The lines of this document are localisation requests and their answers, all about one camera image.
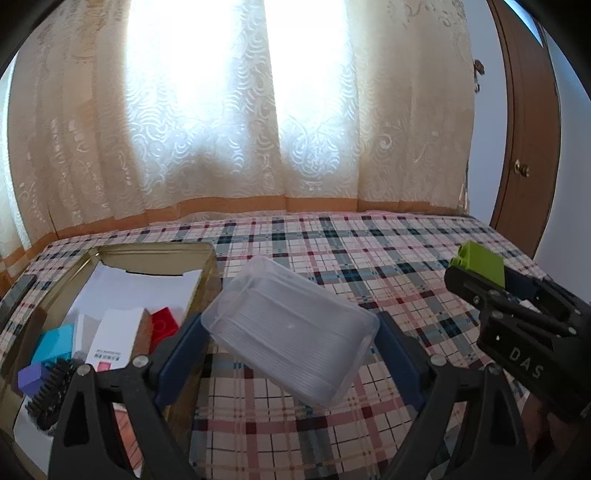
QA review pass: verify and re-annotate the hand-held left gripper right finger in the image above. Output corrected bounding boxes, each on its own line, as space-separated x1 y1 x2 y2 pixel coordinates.
378 312 532 480

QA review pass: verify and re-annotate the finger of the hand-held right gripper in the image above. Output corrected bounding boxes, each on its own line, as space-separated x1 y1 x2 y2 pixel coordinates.
444 266 576 339
503 270 583 315

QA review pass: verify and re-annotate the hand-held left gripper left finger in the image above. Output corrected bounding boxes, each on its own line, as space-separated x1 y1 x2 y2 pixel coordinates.
50 313 212 480

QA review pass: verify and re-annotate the green cube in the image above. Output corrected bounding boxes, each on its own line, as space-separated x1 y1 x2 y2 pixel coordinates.
448 241 505 287

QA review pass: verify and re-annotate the red building block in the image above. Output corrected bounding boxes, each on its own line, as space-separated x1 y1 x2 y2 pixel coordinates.
150 308 180 347

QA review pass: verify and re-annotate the brown wooden block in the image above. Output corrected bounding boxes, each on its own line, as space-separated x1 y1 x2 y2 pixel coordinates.
134 309 155 356

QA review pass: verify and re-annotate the white carton box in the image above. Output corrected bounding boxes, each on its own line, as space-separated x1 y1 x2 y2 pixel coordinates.
83 308 148 374

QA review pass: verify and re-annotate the rose gold box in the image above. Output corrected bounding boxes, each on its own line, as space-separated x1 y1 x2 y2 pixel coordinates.
111 401 144 462

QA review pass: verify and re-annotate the gold tin box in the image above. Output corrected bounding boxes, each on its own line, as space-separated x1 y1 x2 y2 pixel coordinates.
0 242 220 480

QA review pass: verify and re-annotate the clear plastic box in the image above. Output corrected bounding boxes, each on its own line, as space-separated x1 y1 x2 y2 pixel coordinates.
202 255 380 408

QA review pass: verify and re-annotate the teal building block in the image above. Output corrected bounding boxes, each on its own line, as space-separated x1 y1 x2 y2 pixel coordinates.
31 323 75 365

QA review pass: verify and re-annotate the black brush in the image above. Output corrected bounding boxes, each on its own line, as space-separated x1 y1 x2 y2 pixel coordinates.
25 357 77 432

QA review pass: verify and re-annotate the purple block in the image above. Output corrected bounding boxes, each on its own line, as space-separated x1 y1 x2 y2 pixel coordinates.
17 362 51 398

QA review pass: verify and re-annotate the white paper sheet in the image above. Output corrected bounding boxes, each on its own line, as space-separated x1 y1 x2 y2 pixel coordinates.
14 263 204 462

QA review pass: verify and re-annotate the plaid bed sheet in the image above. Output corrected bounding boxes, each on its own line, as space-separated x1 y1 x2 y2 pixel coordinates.
0 210 555 480

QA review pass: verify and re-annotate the brown wooden door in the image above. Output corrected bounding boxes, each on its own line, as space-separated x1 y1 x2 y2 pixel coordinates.
487 0 561 259

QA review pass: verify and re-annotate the orange and white curtain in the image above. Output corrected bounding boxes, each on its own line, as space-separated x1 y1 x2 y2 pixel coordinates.
0 65 28 287

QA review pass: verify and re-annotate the cream lace curtain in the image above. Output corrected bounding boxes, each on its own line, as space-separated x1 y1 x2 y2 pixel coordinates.
9 0 476 241

